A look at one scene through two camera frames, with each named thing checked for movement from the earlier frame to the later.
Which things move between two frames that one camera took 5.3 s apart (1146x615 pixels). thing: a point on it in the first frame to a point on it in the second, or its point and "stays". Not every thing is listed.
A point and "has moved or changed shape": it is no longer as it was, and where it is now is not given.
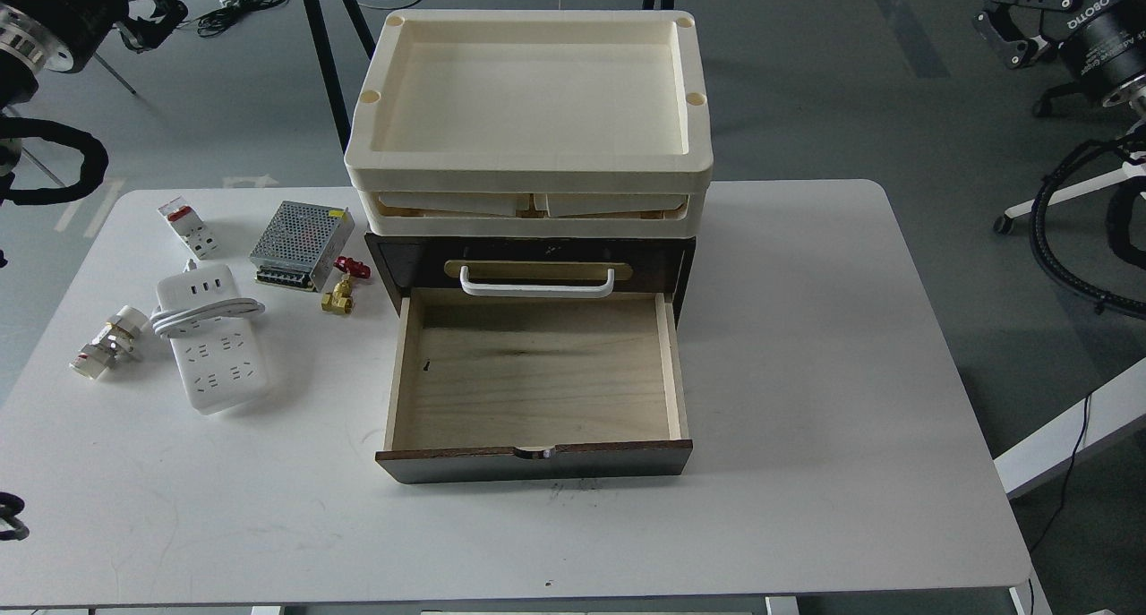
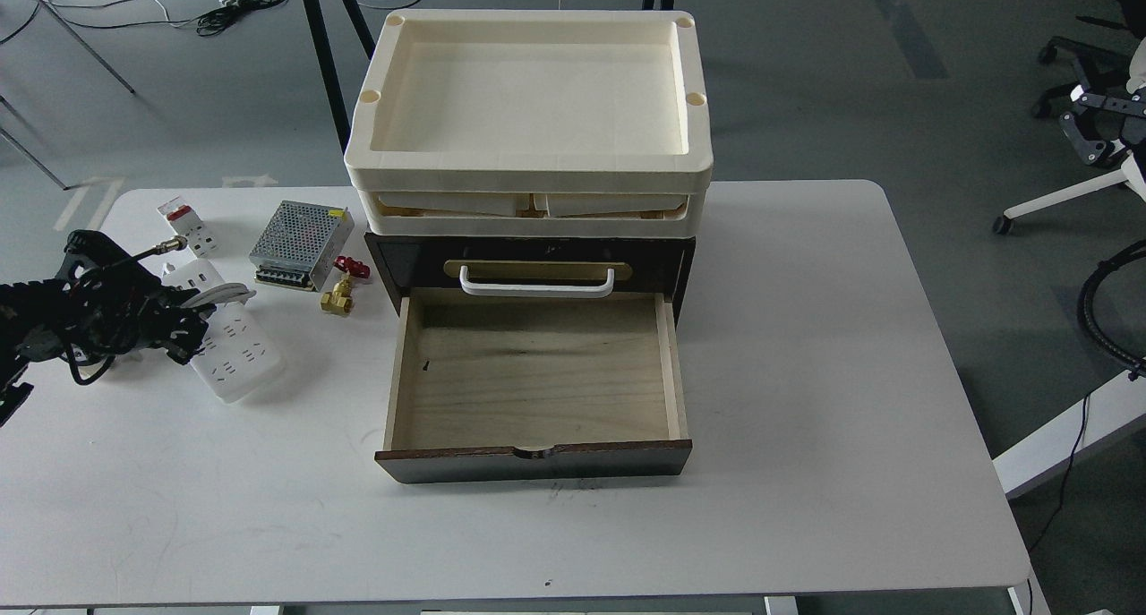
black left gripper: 81,7 to 94,314
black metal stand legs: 321,46 stays
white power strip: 221,365 has moved or changed shape
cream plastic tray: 533,102 stays
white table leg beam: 1112,408 stays
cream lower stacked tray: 421,214 stays
